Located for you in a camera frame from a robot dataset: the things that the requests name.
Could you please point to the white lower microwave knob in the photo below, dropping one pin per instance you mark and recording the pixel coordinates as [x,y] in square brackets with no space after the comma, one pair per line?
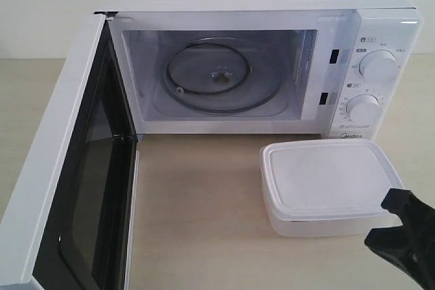
[363,108]

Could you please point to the white upper microwave knob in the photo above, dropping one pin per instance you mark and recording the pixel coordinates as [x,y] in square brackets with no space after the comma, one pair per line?
[378,66]

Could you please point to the white microwave door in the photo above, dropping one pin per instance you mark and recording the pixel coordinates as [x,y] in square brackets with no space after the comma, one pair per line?
[69,221]

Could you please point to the white microwave oven body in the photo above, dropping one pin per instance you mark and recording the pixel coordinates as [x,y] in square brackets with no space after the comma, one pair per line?
[318,45]

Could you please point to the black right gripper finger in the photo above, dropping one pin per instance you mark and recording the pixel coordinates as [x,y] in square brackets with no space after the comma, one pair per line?
[408,250]
[410,209]

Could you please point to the white lidded food container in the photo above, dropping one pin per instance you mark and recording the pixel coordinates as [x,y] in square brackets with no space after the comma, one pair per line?
[324,188]

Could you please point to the white microwave knob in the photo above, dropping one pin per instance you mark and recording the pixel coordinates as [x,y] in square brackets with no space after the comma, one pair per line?
[378,66]
[363,108]

